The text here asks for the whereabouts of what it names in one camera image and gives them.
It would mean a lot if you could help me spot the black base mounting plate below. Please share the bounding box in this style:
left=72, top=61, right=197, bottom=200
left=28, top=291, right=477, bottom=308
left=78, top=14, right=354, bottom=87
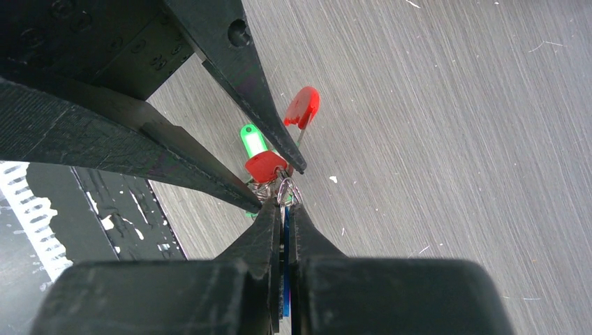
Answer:
left=27, top=163, right=186, bottom=263

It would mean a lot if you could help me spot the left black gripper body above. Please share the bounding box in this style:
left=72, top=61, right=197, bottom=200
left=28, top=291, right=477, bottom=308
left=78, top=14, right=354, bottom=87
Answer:
left=1, top=0, right=193, bottom=101

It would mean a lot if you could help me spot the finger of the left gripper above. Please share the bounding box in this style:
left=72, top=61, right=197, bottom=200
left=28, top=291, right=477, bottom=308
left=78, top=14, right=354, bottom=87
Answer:
left=1, top=76, right=261, bottom=212
left=163, top=0, right=307, bottom=173

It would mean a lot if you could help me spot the blue key tag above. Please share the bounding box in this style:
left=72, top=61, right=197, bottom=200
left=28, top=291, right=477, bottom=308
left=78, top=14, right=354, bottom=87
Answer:
left=282, top=207, right=290, bottom=318

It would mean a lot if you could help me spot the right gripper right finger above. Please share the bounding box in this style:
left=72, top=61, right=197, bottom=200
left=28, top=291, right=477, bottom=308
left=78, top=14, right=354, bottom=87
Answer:
left=288, top=204, right=514, bottom=334

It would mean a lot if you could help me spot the red grey carabiner keyring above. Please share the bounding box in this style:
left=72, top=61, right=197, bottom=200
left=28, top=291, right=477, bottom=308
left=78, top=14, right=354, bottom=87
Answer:
left=244, top=86, right=320, bottom=184

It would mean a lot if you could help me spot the white slotted cable duct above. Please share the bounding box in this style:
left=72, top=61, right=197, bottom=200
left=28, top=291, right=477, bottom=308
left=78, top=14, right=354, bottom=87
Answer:
left=1, top=161, right=73, bottom=281

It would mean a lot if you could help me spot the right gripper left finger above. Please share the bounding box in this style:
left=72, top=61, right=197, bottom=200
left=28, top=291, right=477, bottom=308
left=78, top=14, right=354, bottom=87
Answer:
left=31, top=200, right=281, bottom=334

